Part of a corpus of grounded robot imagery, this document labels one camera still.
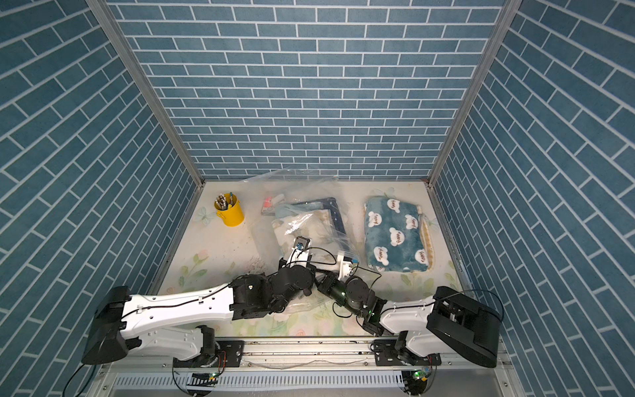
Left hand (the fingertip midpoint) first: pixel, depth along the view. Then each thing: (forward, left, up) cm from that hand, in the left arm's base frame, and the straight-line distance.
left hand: (319, 261), depth 72 cm
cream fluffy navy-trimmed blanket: (+21, +1, -8) cm, 22 cm away
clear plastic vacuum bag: (+46, +17, -16) cm, 52 cm away
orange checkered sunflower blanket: (+18, -43, -18) cm, 50 cm away
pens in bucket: (+26, +37, -4) cm, 45 cm away
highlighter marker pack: (+35, +24, -19) cm, 46 cm away
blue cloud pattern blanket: (+15, -27, -12) cm, 33 cm away
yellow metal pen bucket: (+27, +36, -14) cm, 47 cm away
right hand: (-2, +3, -5) cm, 6 cm away
